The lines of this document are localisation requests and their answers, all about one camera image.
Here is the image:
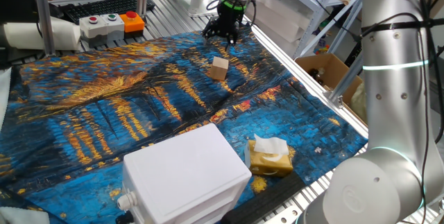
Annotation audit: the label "blue yellow painting-print tablecloth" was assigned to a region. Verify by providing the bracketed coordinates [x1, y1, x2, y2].
[0, 26, 368, 224]

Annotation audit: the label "black foam strip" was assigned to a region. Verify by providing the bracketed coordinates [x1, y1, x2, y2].
[221, 171, 306, 224]

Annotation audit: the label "grey two-button control box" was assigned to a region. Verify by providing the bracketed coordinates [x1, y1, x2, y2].
[78, 12, 125, 46]

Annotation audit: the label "aluminium table edge rail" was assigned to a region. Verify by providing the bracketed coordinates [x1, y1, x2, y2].
[242, 15, 368, 138]

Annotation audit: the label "small plain wooden cube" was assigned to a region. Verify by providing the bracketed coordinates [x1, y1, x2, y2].
[209, 56, 230, 81]

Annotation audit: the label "black computer keyboard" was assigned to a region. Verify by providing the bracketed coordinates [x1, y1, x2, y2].
[58, 0, 157, 24]

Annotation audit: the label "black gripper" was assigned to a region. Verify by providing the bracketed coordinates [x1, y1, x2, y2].
[202, 7, 244, 50]

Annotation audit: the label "white metal shelf frame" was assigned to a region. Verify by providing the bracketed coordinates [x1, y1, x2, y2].
[270, 0, 364, 58]

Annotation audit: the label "orange emergency stop box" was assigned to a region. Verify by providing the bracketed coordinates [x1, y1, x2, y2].
[119, 10, 146, 34]

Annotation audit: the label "brown cardboard box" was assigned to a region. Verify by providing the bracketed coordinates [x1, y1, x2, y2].
[294, 53, 368, 124]

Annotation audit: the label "white foam boxes stack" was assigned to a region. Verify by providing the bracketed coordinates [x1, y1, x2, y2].
[256, 0, 315, 43]

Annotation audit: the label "green flange ring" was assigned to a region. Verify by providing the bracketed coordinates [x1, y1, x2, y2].
[221, 0, 246, 10]

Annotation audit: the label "white plastic drawer box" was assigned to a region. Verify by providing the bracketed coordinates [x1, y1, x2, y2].
[116, 123, 253, 224]

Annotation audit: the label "golden tissue box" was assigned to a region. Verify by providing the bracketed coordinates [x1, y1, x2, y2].
[244, 133, 295, 178]

